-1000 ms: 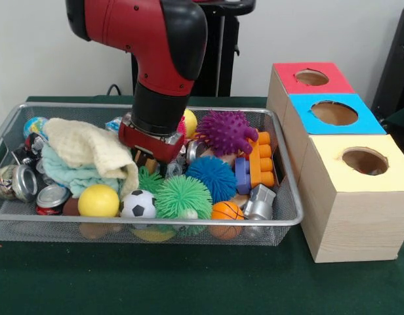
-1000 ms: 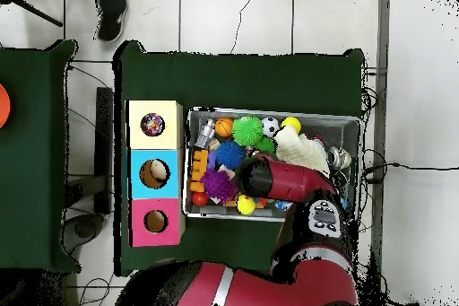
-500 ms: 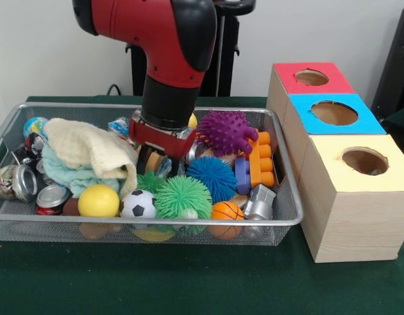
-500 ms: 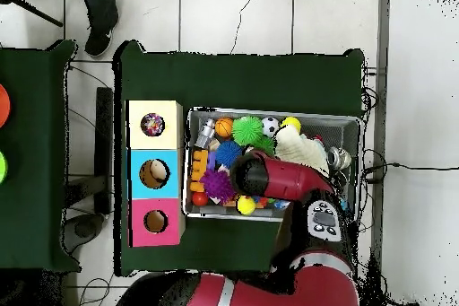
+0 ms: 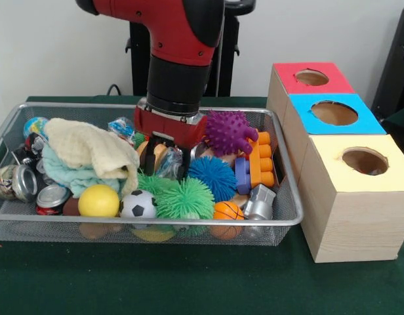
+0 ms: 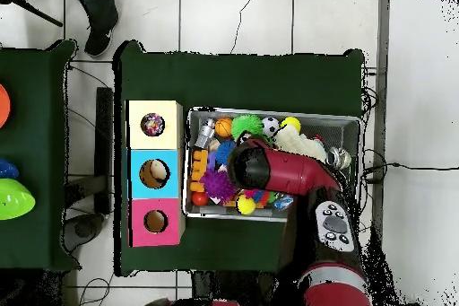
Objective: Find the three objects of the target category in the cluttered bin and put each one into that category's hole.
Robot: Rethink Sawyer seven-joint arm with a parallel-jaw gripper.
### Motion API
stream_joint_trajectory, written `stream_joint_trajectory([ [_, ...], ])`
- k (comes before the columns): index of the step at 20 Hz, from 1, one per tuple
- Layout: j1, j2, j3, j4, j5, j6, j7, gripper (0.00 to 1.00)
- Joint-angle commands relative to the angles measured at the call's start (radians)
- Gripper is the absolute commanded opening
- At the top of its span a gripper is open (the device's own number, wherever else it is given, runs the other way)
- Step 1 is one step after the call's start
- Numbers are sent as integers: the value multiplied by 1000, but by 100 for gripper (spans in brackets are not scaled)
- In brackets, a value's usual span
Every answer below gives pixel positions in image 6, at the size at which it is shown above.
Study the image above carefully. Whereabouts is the cream waffle cloth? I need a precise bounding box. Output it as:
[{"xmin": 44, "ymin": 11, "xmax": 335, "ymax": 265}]
[{"xmin": 273, "ymin": 124, "xmax": 328, "ymax": 163}]

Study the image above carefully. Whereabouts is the shallow mesh bin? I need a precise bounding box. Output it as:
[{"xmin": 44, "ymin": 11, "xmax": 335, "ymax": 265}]
[{"xmin": 182, "ymin": 106, "xmax": 362, "ymax": 226}]

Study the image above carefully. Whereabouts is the wooden box with three holes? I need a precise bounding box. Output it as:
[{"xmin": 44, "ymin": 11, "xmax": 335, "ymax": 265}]
[{"xmin": 125, "ymin": 100, "xmax": 186, "ymax": 249}]

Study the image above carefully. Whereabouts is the blue spiky ball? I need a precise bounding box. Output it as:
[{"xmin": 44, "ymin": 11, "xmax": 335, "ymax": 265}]
[{"xmin": 214, "ymin": 139, "xmax": 238, "ymax": 166}]

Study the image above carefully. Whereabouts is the small orange basketball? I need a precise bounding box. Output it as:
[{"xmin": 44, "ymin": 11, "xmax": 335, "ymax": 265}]
[{"xmin": 214, "ymin": 116, "xmax": 234, "ymax": 138}]

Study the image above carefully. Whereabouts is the green spiky puffer toy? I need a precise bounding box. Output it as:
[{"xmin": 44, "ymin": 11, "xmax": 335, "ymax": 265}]
[{"xmin": 230, "ymin": 114, "xmax": 264, "ymax": 142}]

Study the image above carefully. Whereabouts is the orange building block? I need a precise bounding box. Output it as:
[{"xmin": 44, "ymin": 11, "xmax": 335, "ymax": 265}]
[{"xmin": 189, "ymin": 149, "xmax": 209, "ymax": 193}]

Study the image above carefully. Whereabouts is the purple spiky toy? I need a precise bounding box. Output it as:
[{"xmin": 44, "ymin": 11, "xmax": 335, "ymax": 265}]
[{"xmin": 199, "ymin": 169, "xmax": 238, "ymax": 204}]

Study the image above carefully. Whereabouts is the small soccer ball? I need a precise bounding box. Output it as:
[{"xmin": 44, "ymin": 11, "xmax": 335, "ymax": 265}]
[{"xmin": 261, "ymin": 116, "xmax": 281, "ymax": 138}]

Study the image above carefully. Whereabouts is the plain yellow ball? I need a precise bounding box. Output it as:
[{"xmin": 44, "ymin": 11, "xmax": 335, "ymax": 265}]
[{"xmin": 280, "ymin": 116, "xmax": 302, "ymax": 133}]

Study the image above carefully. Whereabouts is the dark green table cloth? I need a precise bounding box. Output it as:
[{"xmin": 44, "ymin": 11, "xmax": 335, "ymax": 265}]
[
  {"xmin": 112, "ymin": 39, "xmax": 367, "ymax": 280},
  {"xmin": 0, "ymin": 39, "xmax": 82, "ymax": 273}
]

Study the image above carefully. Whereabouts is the person's leg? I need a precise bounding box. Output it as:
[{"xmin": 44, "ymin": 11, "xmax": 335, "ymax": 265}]
[{"xmin": 65, "ymin": 0, "xmax": 120, "ymax": 58}]

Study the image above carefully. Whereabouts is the bright green bowl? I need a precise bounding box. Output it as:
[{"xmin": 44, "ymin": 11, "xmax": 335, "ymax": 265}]
[{"xmin": 0, "ymin": 178, "xmax": 37, "ymax": 221}]

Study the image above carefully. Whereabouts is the blue rounded object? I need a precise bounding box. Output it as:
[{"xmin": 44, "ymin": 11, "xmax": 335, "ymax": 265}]
[{"xmin": 0, "ymin": 157, "xmax": 20, "ymax": 179}]

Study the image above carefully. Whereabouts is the orange disc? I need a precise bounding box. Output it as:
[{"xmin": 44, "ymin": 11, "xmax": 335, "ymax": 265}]
[{"xmin": 0, "ymin": 83, "xmax": 12, "ymax": 129}]

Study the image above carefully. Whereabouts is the black rod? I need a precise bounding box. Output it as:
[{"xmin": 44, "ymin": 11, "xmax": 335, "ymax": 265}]
[{"xmin": 8, "ymin": 0, "xmax": 65, "ymax": 29}]

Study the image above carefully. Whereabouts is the black cable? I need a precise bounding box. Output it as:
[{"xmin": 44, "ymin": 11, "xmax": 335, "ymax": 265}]
[{"xmin": 359, "ymin": 147, "xmax": 459, "ymax": 185}]

